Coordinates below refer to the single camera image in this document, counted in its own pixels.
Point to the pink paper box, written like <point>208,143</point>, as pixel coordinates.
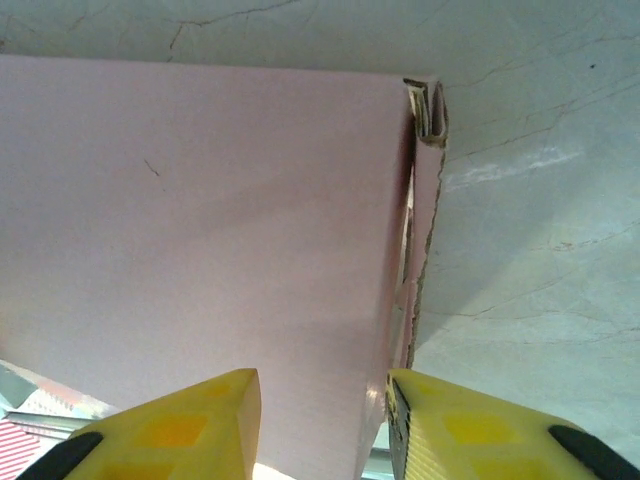
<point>200,225</point>

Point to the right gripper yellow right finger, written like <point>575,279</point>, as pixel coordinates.
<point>475,435</point>

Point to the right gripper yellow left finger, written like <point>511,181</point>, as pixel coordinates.
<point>175,435</point>

